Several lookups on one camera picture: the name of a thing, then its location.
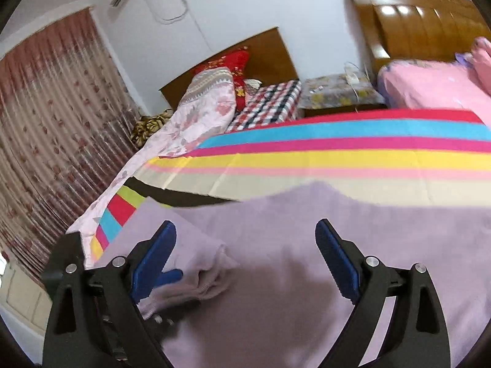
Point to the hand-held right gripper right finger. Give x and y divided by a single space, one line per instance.
339 260

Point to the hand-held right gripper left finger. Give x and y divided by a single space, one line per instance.
153 260

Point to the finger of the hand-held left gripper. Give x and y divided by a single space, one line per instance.
172 276
158 319

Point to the purple pants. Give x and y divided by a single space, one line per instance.
287 245

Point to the colourful striped blanket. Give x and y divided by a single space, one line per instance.
326 157

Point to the floral pleated curtain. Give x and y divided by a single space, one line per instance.
50 122

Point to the dark leopard print cloth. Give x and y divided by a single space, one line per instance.
149 126

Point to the pale pink floral quilt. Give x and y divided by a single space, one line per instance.
191 115

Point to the nightstand with floral cover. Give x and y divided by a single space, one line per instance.
330 92

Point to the plaid pillow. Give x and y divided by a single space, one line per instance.
268 103

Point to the white power strip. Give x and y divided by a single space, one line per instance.
352 76

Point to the white patterned cushion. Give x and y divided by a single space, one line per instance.
252 85

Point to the pink bed sheet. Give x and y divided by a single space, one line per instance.
429 84

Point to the red embroidered pillow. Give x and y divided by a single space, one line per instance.
230 61

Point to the dark plain wooden headboard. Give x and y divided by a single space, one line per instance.
268 53

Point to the small purple cloth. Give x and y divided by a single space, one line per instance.
463 58

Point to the brown padded wooden headboard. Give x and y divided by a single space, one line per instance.
414 19

